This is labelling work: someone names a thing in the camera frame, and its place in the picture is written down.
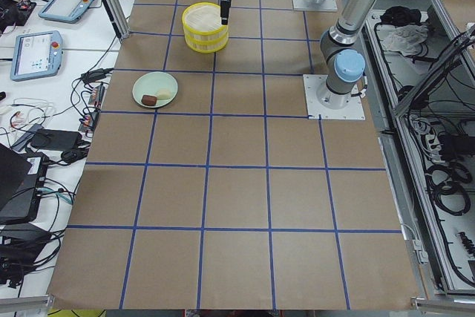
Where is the yellow steamer layer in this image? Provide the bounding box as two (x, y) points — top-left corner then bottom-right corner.
(185, 33), (229, 53)
(182, 2), (228, 35)

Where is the white steamed bun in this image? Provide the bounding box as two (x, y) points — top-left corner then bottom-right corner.
(156, 88), (172, 100)

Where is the light green plate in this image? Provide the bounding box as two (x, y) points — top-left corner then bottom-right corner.
(132, 71), (178, 108)

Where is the brown steamed bun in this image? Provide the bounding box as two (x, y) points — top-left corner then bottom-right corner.
(140, 95), (157, 107)

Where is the far blue teach pendant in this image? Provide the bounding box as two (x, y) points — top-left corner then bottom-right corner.
(39, 0), (95, 24)

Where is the blue teach pendant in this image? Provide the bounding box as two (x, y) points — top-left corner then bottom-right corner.
(10, 30), (63, 82)
(39, 0), (95, 24)

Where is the white crumpled cloth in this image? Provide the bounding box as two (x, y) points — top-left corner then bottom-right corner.
(381, 24), (429, 56)

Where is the near blue teach pendant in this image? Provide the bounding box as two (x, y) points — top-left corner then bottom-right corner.
(10, 30), (63, 82)

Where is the black laptop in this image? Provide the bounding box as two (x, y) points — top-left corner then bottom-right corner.
(1, 145), (48, 225)

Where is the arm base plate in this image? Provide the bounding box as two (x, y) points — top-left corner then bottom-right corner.
(303, 74), (365, 120)
(292, 0), (338, 13)

